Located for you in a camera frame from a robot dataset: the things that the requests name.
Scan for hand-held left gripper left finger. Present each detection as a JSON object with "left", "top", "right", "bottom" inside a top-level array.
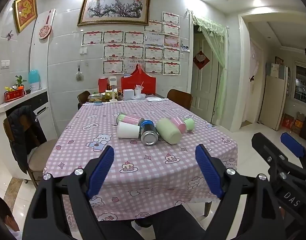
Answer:
[{"left": 22, "top": 145, "right": 124, "bottom": 240}]

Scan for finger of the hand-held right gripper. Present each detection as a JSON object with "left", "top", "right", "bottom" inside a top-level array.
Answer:
[
  {"left": 252, "top": 132, "right": 306, "bottom": 178},
  {"left": 280, "top": 132, "right": 306, "bottom": 173}
]

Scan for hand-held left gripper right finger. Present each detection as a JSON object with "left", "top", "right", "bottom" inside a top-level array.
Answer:
[{"left": 193, "top": 144, "right": 288, "bottom": 240}]

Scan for small green cup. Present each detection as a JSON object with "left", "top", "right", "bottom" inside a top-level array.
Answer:
[{"left": 183, "top": 118, "right": 195, "bottom": 131}]

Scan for short pink cup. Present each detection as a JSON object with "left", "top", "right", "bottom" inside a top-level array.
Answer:
[{"left": 170, "top": 116, "right": 187, "bottom": 133}]

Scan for large green cup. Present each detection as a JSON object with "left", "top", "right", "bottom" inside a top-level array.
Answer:
[{"left": 156, "top": 118, "right": 183, "bottom": 145}]

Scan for slim pink cup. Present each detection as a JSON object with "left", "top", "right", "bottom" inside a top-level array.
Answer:
[{"left": 123, "top": 115, "right": 143, "bottom": 126}]

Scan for white cup with straws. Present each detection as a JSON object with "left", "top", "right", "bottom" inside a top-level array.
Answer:
[{"left": 134, "top": 81, "right": 145, "bottom": 98}]

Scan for orange cardboard box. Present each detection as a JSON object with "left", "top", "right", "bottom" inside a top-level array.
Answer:
[{"left": 281, "top": 113, "right": 295, "bottom": 131}]

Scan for brown cardboard box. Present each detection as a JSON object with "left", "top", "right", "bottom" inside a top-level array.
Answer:
[{"left": 294, "top": 111, "right": 306, "bottom": 130}]

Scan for white refrigerator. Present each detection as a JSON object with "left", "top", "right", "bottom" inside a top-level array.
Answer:
[{"left": 258, "top": 62, "right": 290, "bottom": 131}]

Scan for pink checked tablecloth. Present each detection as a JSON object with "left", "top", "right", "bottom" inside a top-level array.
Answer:
[{"left": 42, "top": 97, "right": 239, "bottom": 222}]

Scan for window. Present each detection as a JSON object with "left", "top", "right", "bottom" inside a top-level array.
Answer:
[{"left": 293, "top": 59, "right": 306, "bottom": 103}]

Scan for wooden chair with beige seat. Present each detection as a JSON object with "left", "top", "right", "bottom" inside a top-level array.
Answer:
[{"left": 3, "top": 106, "right": 59, "bottom": 187}]

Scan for blue metal can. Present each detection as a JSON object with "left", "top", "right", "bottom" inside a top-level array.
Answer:
[{"left": 139, "top": 119, "right": 160, "bottom": 146}]

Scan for person's dark trousers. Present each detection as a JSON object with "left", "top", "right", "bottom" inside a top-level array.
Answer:
[{"left": 98, "top": 204, "right": 206, "bottom": 240}]

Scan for clear food container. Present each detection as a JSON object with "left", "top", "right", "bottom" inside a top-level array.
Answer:
[{"left": 87, "top": 93, "right": 104, "bottom": 103}]

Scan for brown dining chair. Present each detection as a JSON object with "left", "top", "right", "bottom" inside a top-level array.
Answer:
[
  {"left": 166, "top": 89, "right": 193, "bottom": 112},
  {"left": 77, "top": 90, "right": 91, "bottom": 110}
]

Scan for white panel door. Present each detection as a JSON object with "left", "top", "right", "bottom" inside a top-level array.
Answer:
[{"left": 191, "top": 33, "right": 220, "bottom": 118}]

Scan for white door curtain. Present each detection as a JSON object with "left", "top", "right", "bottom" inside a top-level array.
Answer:
[{"left": 249, "top": 42, "right": 264, "bottom": 83}]

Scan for black jacket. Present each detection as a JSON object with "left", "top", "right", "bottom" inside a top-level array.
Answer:
[{"left": 8, "top": 105, "right": 47, "bottom": 174}]

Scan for red box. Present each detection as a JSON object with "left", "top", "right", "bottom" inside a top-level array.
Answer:
[{"left": 98, "top": 77, "right": 108, "bottom": 94}]

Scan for white plastic bag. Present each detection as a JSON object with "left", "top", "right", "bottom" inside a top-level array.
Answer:
[{"left": 145, "top": 94, "right": 169, "bottom": 103}]

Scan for black built-in appliance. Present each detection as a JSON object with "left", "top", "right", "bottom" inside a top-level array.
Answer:
[{"left": 5, "top": 91, "right": 49, "bottom": 121}]

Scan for green lace curtain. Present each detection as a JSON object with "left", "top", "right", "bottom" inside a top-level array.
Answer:
[{"left": 191, "top": 14, "right": 229, "bottom": 124}]

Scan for hanging white brush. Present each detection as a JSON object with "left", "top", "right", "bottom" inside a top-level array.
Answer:
[{"left": 75, "top": 65, "right": 84, "bottom": 82}]

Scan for red diamond door decoration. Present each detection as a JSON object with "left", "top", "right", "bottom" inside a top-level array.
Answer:
[{"left": 193, "top": 50, "right": 210, "bottom": 71}]

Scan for blue humidifier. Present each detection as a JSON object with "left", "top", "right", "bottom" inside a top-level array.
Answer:
[{"left": 28, "top": 69, "right": 42, "bottom": 92}]

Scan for red tray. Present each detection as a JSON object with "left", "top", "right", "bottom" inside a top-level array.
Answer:
[{"left": 3, "top": 90, "right": 27, "bottom": 103}]

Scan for small potted plant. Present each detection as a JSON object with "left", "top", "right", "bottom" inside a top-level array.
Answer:
[{"left": 15, "top": 75, "right": 27, "bottom": 91}]

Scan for round red hanging ornament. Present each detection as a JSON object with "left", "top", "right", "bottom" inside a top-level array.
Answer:
[{"left": 38, "top": 9, "right": 54, "bottom": 40}]

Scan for framed plum blossom painting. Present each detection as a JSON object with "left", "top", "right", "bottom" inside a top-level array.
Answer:
[{"left": 77, "top": 0, "right": 152, "bottom": 26}]

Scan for gold framed red picture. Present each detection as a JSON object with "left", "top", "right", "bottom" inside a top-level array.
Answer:
[{"left": 13, "top": 0, "right": 39, "bottom": 33}]

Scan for wall of award certificates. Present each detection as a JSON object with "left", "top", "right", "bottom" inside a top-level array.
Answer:
[{"left": 81, "top": 11, "right": 181, "bottom": 76}]

